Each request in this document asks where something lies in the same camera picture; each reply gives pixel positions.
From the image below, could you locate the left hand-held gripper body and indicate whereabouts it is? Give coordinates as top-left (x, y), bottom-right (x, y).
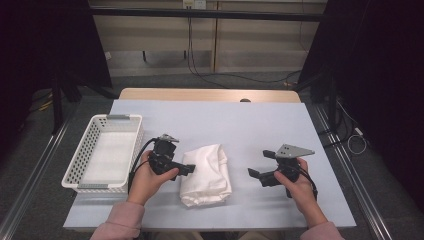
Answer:
top-left (148, 133), bottom-right (180, 176)

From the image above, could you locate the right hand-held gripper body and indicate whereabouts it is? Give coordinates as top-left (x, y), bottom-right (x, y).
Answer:
top-left (258, 143), bottom-right (316, 188)

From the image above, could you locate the white baby shirt chick print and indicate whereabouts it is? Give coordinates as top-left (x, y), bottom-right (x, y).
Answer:
top-left (179, 143), bottom-right (233, 208)

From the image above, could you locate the white perforated plastic basket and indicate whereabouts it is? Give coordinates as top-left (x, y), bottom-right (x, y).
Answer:
top-left (61, 113), bottom-right (145, 195)

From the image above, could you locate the person's right hand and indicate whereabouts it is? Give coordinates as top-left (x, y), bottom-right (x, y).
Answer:
top-left (273, 157), bottom-right (320, 216)

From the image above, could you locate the person's left hand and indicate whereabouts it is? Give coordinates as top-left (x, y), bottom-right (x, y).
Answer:
top-left (127, 159), bottom-right (181, 206)

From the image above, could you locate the person's right leg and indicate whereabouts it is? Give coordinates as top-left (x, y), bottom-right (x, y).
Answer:
top-left (238, 230), bottom-right (278, 240)

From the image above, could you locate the black metal stand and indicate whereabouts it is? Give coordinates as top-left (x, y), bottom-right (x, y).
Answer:
top-left (293, 71), bottom-right (338, 131)
top-left (49, 71), bottom-right (118, 136)

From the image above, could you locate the dark curtain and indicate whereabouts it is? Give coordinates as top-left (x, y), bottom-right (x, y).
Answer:
top-left (0, 0), bottom-right (113, 158)
top-left (298, 0), bottom-right (424, 214)

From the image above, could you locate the black horizontal bar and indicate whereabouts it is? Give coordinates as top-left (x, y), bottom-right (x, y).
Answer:
top-left (89, 7), bottom-right (326, 23)

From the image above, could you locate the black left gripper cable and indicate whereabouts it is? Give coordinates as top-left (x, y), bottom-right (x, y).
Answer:
top-left (127, 137), bottom-right (159, 194)

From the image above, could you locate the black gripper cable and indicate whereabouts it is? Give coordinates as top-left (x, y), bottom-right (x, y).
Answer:
top-left (298, 166), bottom-right (319, 201)
top-left (127, 137), bottom-right (159, 194)

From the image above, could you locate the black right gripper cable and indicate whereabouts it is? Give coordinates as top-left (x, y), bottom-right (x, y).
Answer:
top-left (298, 166), bottom-right (319, 201)

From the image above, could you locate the metal floor rail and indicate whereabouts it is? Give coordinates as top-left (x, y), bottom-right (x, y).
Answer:
top-left (313, 103), bottom-right (394, 240)
top-left (0, 113), bottom-right (73, 240)

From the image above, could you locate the black wall cable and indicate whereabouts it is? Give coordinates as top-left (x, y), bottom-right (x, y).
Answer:
top-left (191, 59), bottom-right (303, 84)
top-left (187, 8), bottom-right (231, 89)

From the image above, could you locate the white cable with adapter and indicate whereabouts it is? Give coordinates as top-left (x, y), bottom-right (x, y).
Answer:
top-left (336, 99), bottom-right (368, 155)

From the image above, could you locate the yellow floor cable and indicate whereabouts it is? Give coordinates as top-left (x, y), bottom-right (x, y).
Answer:
top-left (38, 93), bottom-right (54, 112)

